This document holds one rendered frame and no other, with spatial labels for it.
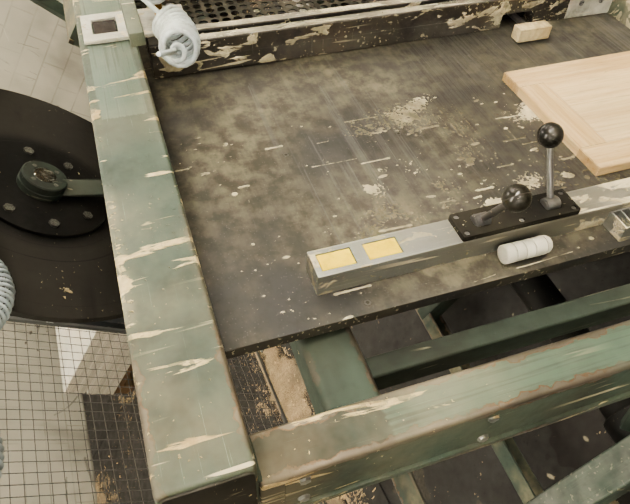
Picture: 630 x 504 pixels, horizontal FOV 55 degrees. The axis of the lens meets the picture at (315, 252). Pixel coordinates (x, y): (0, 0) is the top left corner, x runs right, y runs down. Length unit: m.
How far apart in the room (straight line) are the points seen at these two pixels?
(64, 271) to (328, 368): 0.77
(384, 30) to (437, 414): 0.89
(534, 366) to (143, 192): 0.55
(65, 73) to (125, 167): 5.78
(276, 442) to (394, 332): 2.38
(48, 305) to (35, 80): 5.45
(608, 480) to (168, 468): 1.14
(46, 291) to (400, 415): 0.87
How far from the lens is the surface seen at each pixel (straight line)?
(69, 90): 6.76
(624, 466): 1.55
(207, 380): 0.66
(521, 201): 0.81
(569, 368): 0.79
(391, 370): 0.85
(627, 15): 1.67
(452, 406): 0.72
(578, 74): 1.38
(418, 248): 0.87
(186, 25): 1.00
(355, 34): 1.34
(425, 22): 1.41
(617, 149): 1.20
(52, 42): 6.55
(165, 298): 0.73
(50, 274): 1.40
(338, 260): 0.84
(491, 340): 0.91
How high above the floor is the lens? 2.20
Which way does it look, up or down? 38 degrees down
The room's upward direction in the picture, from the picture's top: 76 degrees counter-clockwise
